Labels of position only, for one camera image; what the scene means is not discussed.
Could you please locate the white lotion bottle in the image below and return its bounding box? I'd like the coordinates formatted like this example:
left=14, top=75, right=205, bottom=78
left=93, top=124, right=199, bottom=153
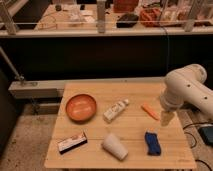
left=103, top=99, right=129, bottom=123

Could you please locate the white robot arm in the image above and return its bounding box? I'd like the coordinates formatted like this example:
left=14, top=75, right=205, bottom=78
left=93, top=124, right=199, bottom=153
left=159, top=64, right=213, bottom=126

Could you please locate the orange ceramic bowl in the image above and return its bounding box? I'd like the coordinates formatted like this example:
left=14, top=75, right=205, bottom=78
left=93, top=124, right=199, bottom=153
left=65, top=94, right=97, bottom=122

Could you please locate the orange carrot toy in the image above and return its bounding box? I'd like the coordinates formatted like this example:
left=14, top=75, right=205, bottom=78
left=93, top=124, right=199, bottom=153
left=141, top=104, right=159, bottom=120

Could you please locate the blue cloth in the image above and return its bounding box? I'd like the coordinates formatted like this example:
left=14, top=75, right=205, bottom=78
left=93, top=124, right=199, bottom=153
left=145, top=132, right=161, bottom=156

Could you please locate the black floor box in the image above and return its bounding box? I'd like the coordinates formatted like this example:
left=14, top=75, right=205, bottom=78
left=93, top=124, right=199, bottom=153
left=198, top=126, right=213, bottom=146

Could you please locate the white paper cup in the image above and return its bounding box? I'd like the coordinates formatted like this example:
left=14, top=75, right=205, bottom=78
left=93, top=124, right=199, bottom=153
left=101, top=133, right=128, bottom=161

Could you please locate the wooden table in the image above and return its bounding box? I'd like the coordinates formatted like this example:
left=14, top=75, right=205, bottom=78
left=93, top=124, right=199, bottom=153
left=45, top=82, right=196, bottom=169

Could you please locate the black white eraser box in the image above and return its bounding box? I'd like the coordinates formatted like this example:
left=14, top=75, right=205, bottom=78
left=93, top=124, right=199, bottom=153
left=58, top=132, right=88, bottom=154

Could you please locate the orange basket on shelf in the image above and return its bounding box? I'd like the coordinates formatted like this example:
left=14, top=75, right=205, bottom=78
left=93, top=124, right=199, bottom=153
left=140, top=8, right=161, bottom=27

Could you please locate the black pouch on shelf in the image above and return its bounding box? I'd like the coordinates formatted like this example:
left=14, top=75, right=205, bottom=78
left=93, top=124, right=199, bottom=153
left=116, top=13, right=139, bottom=28

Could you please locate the metal tripod leg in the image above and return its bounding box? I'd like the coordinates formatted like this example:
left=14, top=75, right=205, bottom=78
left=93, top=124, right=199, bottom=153
left=0, top=46, right=25, bottom=85

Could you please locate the black cable on floor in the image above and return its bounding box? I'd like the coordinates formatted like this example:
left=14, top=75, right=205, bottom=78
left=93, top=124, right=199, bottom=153
left=182, top=122, right=213, bottom=171

